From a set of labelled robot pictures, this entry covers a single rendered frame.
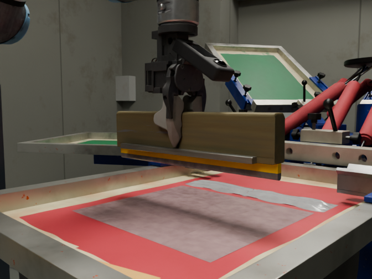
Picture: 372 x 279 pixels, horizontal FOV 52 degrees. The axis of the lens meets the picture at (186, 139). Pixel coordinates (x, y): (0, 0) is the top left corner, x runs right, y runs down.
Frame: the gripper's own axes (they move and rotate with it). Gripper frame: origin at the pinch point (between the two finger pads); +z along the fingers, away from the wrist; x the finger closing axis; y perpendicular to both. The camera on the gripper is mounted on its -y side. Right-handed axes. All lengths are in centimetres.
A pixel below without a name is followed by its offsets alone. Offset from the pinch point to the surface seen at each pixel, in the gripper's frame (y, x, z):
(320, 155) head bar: -3, -50, 8
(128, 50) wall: 333, -250, -68
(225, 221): -8.3, -1.1, 13.6
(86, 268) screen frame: -13.8, 29.5, 10.2
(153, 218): 2.1, 6.2, 13.7
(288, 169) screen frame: 2.8, -43.5, 11.4
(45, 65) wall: 315, -133, -41
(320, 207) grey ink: -16.7, -19.9, 13.4
